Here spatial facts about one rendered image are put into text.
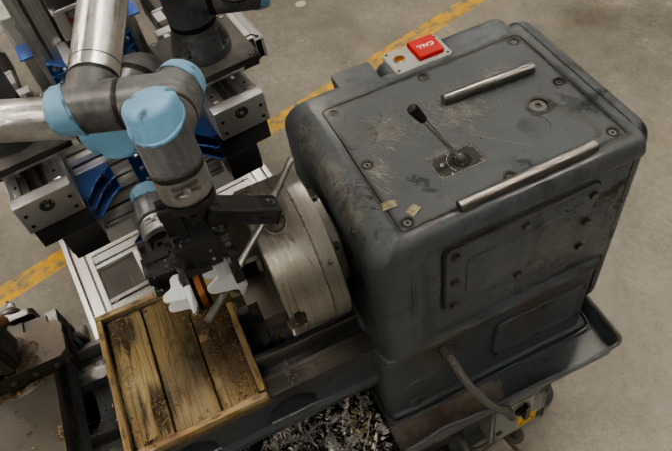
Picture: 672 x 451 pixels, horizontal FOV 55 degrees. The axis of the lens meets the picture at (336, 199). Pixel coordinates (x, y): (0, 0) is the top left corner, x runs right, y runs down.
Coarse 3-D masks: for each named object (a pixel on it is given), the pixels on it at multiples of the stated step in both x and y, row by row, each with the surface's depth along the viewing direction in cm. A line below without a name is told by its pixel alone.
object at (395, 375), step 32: (544, 288) 144; (576, 288) 152; (480, 320) 141; (512, 320) 149; (544, 320) 158; (576, 320) 170; (416, 352) 139; (480, 352) 157; (512, 352) 166; (384, 384) 150; (416, 384) 152; (448, 384) 163; (448, 448) 205
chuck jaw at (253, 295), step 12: (252, 276) 127; (264, 276) 127; (252, 288) 125; (264, 288) 125; (240, 300) 126; (252, 300) 123; (264, 300) 123; (276, 300) 123; (252, 312) 125; (264, 312) 121; (276, 312) 121; (300, 312) 121; (276, 324) 123
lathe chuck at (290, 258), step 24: (264, 192) 123; (288, 216) 119; (264, 240) 117; (288, 240) 117; (264, 264) 123; (288, 264) 116; (312, 264) 117; (288, 288) 117; (312, 288) 118; (288, 312) 119; (312, 312) 121
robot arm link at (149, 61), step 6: (132, 54) 123; (138, 54) 124; (144, 54) 124; (150, 54) 126; (126, 60) 122; (132, 60) 122; (138, 60) 122; (144, 60) 122; (150, 60) 123; (156, 60) 125; (144, 66) 122; (150, 66) 122; (156, 66) 123
